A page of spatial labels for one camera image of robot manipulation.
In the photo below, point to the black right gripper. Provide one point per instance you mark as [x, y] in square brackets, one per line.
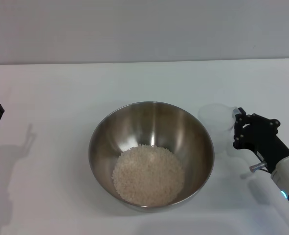
[266, 144]

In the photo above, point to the clear plastic measuring cup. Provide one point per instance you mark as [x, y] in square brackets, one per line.
[212, 117]

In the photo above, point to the stainless steel mixing bowl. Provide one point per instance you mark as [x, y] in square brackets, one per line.
[149, 127]

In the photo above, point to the white rice grains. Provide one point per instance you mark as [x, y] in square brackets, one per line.
[149, 176]

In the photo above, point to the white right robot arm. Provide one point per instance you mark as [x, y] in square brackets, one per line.
[288, 169]

